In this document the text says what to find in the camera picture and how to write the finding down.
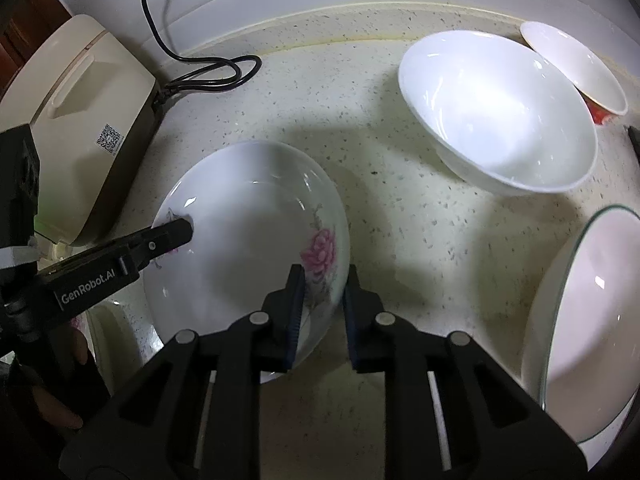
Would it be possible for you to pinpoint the red banded white bowl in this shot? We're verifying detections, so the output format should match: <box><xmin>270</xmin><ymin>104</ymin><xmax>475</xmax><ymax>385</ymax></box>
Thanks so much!
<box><xmin>520</xmin><ymin>21</ymin><xmax>628</xmax><ymax>126</ymax></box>

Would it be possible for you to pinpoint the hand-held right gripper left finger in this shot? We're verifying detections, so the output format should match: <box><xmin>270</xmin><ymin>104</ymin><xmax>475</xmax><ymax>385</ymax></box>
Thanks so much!
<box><xmin>60</xmin><ymin>263</ymin><xmax>306</xmax><ymax>480</ymax></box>

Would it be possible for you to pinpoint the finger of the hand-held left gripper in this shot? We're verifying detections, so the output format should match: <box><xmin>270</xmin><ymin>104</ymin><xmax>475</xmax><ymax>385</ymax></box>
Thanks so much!
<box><xmin>127</xmin><ymin>217</ymin><xmax>195</xmax><ymax>271</ymax></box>

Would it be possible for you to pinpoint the white floral plate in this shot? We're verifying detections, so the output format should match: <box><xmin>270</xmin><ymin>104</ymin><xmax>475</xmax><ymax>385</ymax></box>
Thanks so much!
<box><xmin>85</xmin><ymin>300</ymin><xmax>166</xmax><ymax>403</ymax></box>
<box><xmin>143</xmin><ymin>141</ymin><xmax>351</xmax><ymax>385</ymax></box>

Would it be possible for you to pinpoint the brown wooden cabinet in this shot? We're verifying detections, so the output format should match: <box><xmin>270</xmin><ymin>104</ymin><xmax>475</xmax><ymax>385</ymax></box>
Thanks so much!
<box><xmin>0</xmin><ymin>0</ymin><xmax>71</xmax><ymax>91</ymax></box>

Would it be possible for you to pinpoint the wide white floral bowl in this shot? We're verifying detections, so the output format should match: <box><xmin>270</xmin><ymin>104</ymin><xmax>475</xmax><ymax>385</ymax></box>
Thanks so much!
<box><xmin>397</xmin><ymin>30</ymin><xmax>598</xmax><ymax>197</ymax></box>

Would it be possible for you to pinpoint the large green-rimmed white bowl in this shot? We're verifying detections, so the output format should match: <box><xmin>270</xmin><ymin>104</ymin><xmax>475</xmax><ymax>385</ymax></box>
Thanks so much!
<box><xmin>520</xmin><ymin>205</ymin><xmax>640</xmax><ymax>471</ymax></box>

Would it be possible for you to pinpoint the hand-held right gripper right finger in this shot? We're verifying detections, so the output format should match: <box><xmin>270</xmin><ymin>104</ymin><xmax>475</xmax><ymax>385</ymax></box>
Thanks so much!
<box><xmin>342</xmin><ymin>263</ymin><xmax>588</xmax><ymax>480</ymax></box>

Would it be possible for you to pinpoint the beige rice cooker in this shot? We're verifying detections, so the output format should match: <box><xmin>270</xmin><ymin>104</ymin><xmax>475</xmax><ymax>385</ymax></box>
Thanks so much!
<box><xmin>0</xmin><ymin>14</ymin><xmax>161</xmax><ymax>261</ymax></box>

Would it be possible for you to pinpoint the person's left hand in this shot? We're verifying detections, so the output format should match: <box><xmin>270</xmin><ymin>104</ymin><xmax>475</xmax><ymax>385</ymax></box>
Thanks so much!
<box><xmin>30</xmin><ymin>332</ymin><xmax>111</xmax><ymax>431</ymax></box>

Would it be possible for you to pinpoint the black power cable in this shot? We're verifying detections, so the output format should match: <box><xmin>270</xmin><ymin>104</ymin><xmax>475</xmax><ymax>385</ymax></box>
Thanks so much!
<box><xmin>141</xmin><ymin>0</ymin><xmax>262</xmax><ymax>108</ymax></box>

